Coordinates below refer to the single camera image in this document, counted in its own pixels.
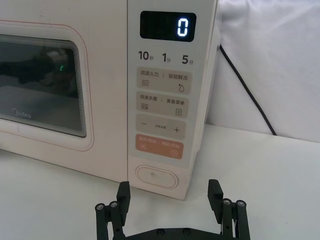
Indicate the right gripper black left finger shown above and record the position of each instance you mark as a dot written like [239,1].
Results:
[121,210]

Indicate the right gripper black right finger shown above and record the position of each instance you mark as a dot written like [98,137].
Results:
[231,217]

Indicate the microwave control panel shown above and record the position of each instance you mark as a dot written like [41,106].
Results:
[162,100]

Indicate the cream microwave oven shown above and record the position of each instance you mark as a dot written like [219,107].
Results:
[107,100]

